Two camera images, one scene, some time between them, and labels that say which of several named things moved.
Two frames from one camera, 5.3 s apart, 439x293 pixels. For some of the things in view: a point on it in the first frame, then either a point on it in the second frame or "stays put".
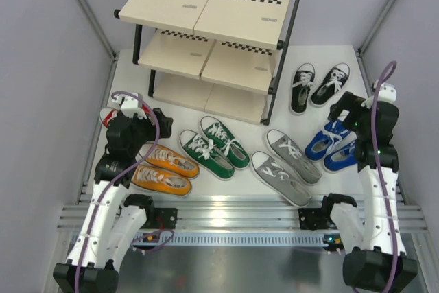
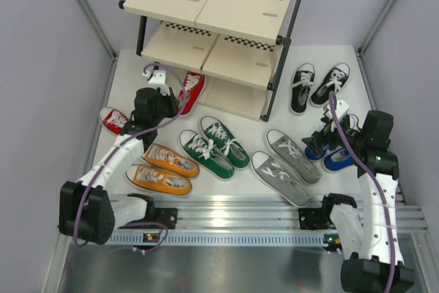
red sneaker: (108, 112) stays put
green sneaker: (206, 155) stays put
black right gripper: (349, 102) → (318, 138)
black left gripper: (164, 123) → (173, 102)
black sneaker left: (303, 80) stays put
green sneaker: (219, 136) stays put
